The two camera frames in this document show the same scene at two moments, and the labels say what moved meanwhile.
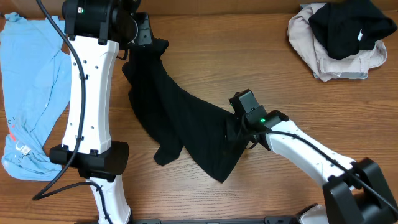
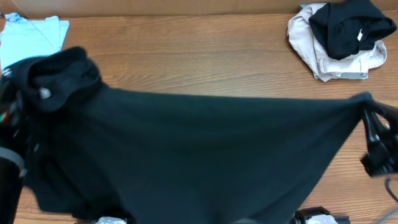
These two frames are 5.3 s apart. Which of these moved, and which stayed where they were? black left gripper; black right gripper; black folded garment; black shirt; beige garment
Moved: black right gripper; black shirt; black left gripper
Stayed: black folded garment; beige garment
